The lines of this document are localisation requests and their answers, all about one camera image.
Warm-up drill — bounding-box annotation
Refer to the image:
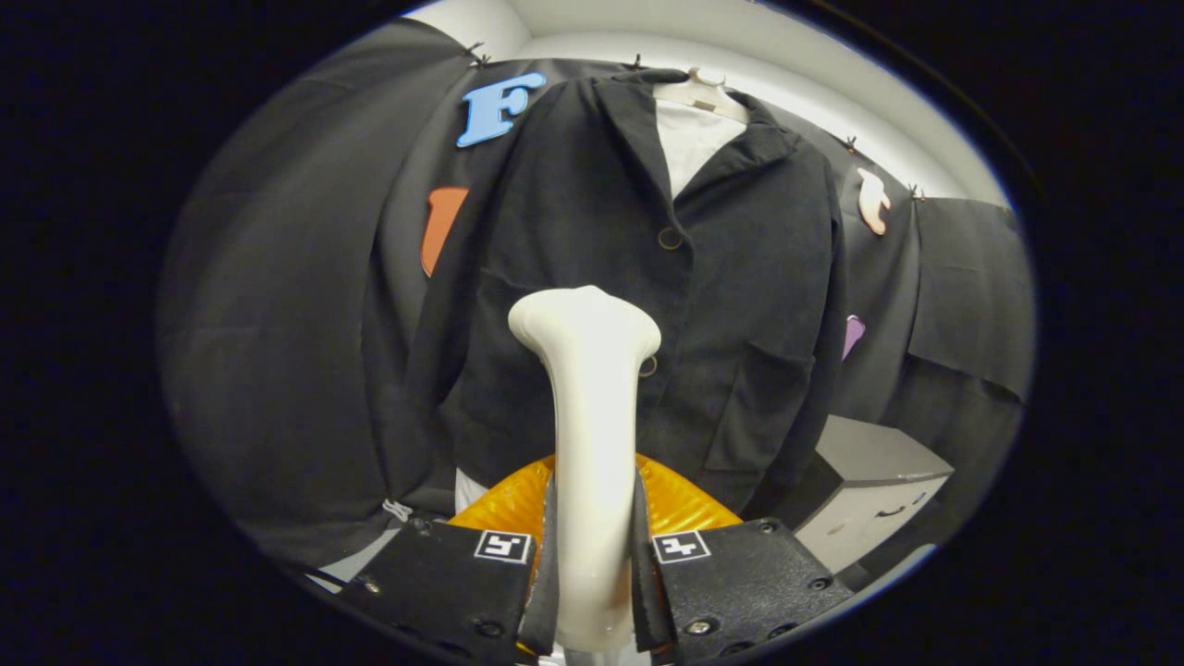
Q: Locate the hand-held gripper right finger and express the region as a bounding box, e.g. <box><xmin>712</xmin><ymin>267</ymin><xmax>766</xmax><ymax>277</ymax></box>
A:
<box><xmin>632</xmin><ymin>453</ymin><xmax>854</xmax><ymax>666</ymax></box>

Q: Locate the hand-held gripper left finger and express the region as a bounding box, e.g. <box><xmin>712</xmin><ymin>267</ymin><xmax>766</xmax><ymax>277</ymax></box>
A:
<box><xmin>338</xmin><ymin>453</ymin><xmax>562</xmax><ymax>666</ymax></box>

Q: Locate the white garment steamer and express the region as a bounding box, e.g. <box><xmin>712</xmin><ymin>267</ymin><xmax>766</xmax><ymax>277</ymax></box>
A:
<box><xmin>507</xmin><ymin>285</ymin><xmax>662</xmax><ymax>653</ymax></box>

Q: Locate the black suit jacket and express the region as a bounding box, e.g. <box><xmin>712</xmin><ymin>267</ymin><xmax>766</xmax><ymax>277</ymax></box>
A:
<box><xmin>407</xmin><ymin>72</ymin><xmax>845</xmax><ymax>519</ymax></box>

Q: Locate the white shirt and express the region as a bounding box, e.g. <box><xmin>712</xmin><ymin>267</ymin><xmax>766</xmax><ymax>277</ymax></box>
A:
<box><xmin>453</xmin><ymin>97</ymin><xmax>748</xmax><ymax>514</ymax></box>

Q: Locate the white clothes hanger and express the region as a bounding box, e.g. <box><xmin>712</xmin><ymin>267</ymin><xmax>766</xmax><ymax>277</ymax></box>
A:
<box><xmin>652</xmin><ymin>67</ymin><xmax>752</xmax><ymax>126</ymax></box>

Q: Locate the grey cabinet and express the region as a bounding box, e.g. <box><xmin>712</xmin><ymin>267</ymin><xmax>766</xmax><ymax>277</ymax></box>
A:
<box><xmin>772</xmin><ymin>414</ymin><xmax>956</xmax><ymax>574</ymax></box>

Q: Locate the black backdrop cloth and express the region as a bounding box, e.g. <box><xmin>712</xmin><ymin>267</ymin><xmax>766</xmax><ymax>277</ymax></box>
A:
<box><xmin>155</xmin><ymin>18</ymin><xmax>1035</xmax><ymax>570</ymax></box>

